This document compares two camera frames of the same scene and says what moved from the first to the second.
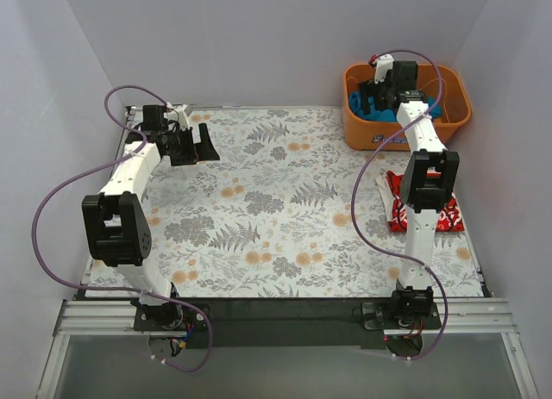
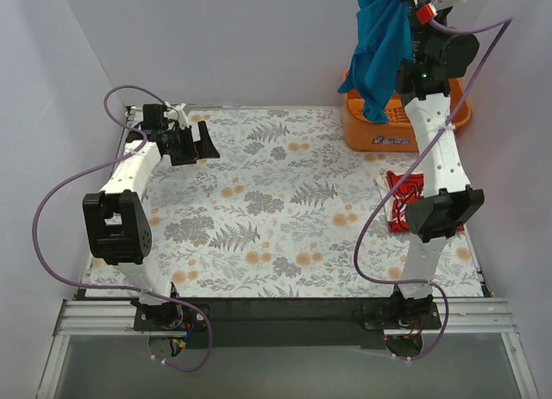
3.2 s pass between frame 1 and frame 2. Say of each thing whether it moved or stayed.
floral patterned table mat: stayed
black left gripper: stayed
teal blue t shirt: moved
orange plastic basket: stayed
